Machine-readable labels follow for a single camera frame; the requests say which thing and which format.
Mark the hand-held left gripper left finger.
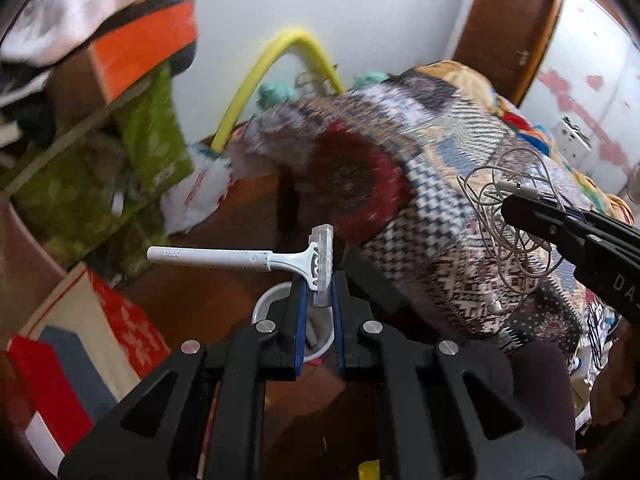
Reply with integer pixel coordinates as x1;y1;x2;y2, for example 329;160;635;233
57;272;308;480

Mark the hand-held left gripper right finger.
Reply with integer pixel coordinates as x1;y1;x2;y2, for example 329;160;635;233
331;270;586;480

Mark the white disposable razor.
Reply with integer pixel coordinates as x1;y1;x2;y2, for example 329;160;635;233
147;224;335;307

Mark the white earphone cable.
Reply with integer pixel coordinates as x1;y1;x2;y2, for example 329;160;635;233
457;147;568;317

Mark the person's leg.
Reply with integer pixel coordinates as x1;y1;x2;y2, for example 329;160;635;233
480;340;576;451

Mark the teal plush toy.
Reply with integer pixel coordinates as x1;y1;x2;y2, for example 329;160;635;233
257;72;391;111

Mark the brown wooden door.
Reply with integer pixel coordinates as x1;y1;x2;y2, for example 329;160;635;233
452;0;566;106

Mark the patchwork blanket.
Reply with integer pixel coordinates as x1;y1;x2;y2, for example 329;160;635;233
227;67;621;356

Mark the yellow foam tube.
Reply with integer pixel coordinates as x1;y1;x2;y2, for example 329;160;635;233
210;28;346;153

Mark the person's right hand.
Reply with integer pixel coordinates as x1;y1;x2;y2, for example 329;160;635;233
590;325;640;427

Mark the beige red patterned box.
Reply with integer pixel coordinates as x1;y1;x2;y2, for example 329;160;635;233
20;262;171;411

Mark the green patterned bag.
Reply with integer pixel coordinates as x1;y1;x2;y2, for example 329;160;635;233
0;62;196;271

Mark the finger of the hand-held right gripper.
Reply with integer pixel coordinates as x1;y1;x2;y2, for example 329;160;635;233
501;194;608;266

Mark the white cloth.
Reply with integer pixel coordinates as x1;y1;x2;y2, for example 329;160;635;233
0;0;168;66

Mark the orange box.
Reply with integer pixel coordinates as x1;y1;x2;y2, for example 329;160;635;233
55;0;198;103

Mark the colourful quilt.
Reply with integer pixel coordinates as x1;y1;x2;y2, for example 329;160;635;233
495;95;556;147

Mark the wardrobe with sliding doors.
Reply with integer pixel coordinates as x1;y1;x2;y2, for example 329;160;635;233
520;0;640;196

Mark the white plastic bag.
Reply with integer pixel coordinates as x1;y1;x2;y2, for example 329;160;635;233
160;142;236;233

